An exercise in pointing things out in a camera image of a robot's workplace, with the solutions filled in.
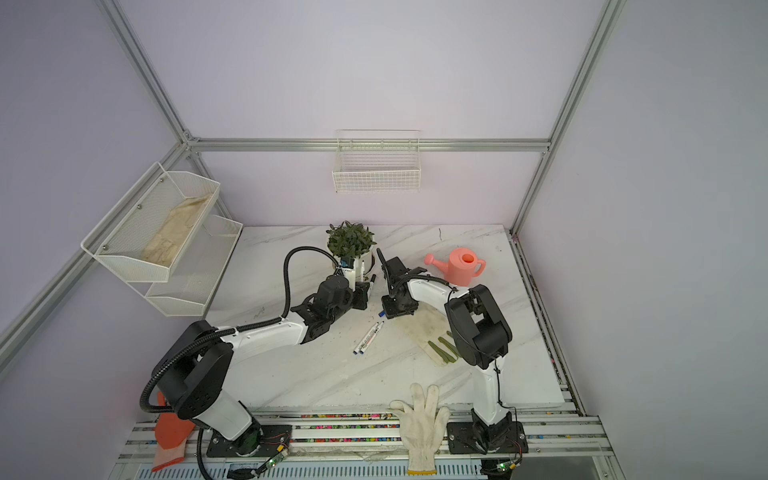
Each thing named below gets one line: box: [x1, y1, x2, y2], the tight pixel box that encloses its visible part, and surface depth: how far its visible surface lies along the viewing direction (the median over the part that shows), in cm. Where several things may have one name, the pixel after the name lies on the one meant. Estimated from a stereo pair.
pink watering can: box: [424, 247, 487, 287], surface depth 100 cm
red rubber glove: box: [152, 391, 195, 472], surface depth 75 cm
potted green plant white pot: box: [326, 221, 377, 260], surface depth 95 cm
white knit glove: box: [388, 383, 450, 476], surface depth 78 cm
